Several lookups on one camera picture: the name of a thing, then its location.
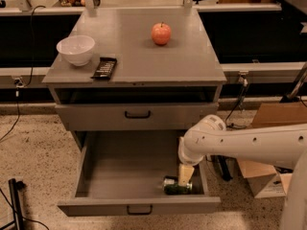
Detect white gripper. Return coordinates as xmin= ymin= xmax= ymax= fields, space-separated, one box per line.
xmin=177 ymin=137 xmax=203 ymax=187

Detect green soda can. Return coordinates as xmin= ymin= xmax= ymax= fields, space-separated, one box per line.
xmin=162 ymin=176 xmax=193 ymax=196

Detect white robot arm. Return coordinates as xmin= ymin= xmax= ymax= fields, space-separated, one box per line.
xmin=178 ymin=115 xmax=307 ymax=230

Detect open grey middle drawer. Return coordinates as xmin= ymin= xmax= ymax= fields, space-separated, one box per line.
xmin=59 ymin=130 xmax=221 ymax=217

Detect closed grey top drawer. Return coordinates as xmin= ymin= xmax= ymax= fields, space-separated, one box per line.
xmin=56 ymin=103 xmax=218 ymax=131

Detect grey drawer cabinet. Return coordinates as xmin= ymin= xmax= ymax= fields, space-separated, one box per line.
xmin=43 ymin=8 xmax=225 ymax=146

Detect black bar beside cabinet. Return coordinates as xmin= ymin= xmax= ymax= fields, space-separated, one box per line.
xmin=218 ymin=155 xmax=232 ymax=181

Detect brown cardboard box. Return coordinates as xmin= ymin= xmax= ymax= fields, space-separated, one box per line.
xmin=237 ymin=103 xmax=307 ymax=198

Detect black snack bar packet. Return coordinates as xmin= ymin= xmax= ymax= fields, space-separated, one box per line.
xmin=92 ymin=57 xmax=117 ymax=80

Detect red apple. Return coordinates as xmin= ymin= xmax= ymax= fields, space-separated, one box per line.
xmin=151 ymin=22 xmax=172 ymax=45

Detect white bowl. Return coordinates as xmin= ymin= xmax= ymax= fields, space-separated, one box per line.
xmin=57 ymin=35 xmax=95 ymax=66

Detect black stand bottom left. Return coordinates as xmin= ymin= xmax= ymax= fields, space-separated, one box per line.
xmin=0 ymin=177 xmax=51 ymax=230

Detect black cables right of cabinet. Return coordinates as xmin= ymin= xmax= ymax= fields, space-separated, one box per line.
xmin=224 ymin=75 xmax=249 ymax=129

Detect black cable left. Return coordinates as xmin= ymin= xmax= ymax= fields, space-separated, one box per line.
xmin=0 ymin=5 xmax=47 ymax=143

